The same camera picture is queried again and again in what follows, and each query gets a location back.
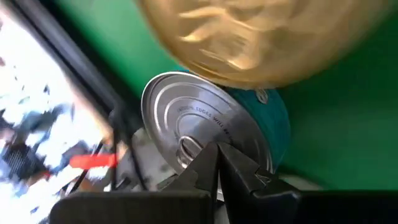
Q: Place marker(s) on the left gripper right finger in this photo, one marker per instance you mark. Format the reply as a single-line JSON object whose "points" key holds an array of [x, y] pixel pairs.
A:
{"points": [[280, 208]]}

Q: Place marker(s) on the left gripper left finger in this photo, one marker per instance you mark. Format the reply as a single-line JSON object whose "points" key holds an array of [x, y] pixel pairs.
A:
{"points": [[124, 208]]}

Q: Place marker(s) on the teal can yellow print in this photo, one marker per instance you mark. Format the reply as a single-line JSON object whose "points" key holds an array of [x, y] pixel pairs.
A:
{"points": [[192, 118]]}

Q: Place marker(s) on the green label can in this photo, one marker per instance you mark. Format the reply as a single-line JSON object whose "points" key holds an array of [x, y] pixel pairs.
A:
{"points": [[248, 40]]}

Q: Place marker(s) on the black table frame rail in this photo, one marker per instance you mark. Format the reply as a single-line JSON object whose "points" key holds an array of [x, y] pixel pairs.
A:
{"points": [[77, 62]]}

